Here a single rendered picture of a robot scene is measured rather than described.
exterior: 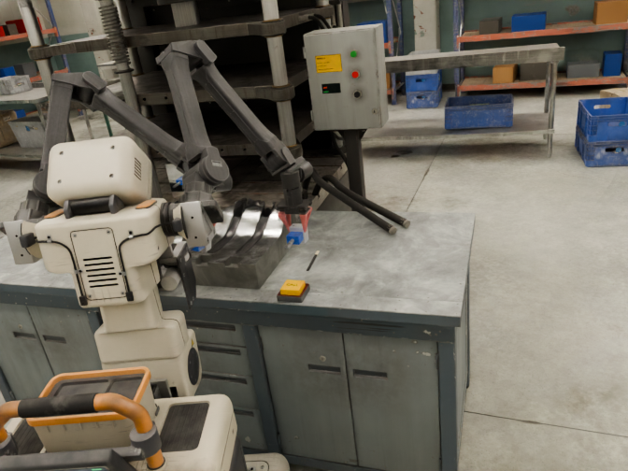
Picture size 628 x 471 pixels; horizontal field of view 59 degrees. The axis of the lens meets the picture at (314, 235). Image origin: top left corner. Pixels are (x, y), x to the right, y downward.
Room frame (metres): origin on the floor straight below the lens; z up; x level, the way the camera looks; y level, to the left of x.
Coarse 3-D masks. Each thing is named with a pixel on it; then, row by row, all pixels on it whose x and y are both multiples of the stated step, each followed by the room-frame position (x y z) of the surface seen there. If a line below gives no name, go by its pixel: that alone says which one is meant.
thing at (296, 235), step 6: (294, 228) 1.61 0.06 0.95; (300, 228) 1.61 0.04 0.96; (288, 234) 1.60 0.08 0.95; (294, 234) 1.59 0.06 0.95; (300, 234) 1.59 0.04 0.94; (306, 234) 1.62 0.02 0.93; (288, 240) 1.58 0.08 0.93; (294, 240) 1.57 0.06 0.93; (300, 240) 1.58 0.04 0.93; (306, 240) 1.61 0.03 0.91; (288, 246) 1.53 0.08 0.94
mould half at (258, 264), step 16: (224, 208) 1.93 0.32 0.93; (256, 208) 1.88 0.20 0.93; (224, 224) 1.85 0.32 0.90; (240, 224) 1.82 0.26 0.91; (272, 224) 1.78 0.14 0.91; (240, 240) 1.73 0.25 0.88; (272, 240) 1.70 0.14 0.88; (192, 256) 1.64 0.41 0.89; (224, 256) 1.61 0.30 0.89; (240, 256) 1.60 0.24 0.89; (256, 256) 1.58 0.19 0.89; (272, 256) 1.65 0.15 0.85; (208, 272) 1.59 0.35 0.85; (224, 272) 1.57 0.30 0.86; (240, 272) 1.55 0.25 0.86; (256, 272) 1.53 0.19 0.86; (256, 288) 1.53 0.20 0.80
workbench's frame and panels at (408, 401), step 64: (0, 320) 1.94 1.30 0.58; (64, 320) 1.82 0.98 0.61; (192, 320) 1.62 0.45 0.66; (256, 320) 1.51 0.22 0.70; (320, 320) 1.44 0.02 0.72; (384, 320) 1.31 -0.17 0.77; (448, 320) 1.25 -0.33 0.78; (0, 384) 1.99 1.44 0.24; (256, 384) 1.53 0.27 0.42; (320, 384) 1.46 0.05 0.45; (384, 384) 1.38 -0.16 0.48; (448, 384) 1.30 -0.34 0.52; (256, 448) 1.57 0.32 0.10; (320, 448) 1.47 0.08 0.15; (384, 448) 1.39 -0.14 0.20; (448, 448) 1.30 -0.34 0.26
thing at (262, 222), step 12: (240, 204) 1.93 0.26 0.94; (252, 204) 1.91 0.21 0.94; (264, 204) 1.88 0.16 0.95; (240, 216) 1.92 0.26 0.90; (264, 216) 1.87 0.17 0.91; (228, 228) 1.82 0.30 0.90; (264, 228) 1.78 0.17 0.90; (228, 240) 1.74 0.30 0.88; (252, 240) 1.73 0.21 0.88; (240, 252) 1.63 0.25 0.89
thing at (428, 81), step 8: (440, 72) 7.36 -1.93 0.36; (408, 80) 7.09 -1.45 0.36; (416, 80) 7.63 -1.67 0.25; (424, 80) 7.01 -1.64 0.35; (432, 80) 6.99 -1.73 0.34; (440, 80) 7.36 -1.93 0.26; (408, 88) 7.08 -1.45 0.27; (416, 88) 7.06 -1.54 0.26; (424, 88) 7.02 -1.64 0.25; (432, 88) 6.99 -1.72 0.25
